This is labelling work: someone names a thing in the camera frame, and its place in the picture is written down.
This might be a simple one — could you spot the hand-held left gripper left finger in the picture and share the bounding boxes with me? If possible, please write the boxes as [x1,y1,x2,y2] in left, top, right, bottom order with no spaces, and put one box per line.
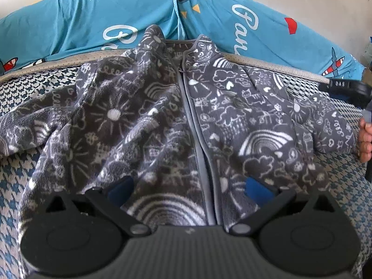
[45,176,152,237]

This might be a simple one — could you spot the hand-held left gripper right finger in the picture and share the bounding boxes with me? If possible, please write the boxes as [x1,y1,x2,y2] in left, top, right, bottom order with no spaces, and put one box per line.
[229,177,338,237]

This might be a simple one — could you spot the grey patterned fleece jacket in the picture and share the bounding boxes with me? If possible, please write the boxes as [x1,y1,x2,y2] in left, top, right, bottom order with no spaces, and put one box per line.
[0,25,359,230]

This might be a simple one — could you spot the person's right hand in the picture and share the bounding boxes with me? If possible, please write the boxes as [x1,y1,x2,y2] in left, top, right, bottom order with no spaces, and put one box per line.
[357,118,372,163]

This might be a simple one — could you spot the houndstooth patterned mattress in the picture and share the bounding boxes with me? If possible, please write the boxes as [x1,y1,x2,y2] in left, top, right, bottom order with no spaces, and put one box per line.
[0,51,372,279]

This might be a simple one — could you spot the blue printed bed bumper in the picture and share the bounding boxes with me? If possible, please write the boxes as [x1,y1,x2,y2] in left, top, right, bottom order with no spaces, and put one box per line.
[0,0,367,79]

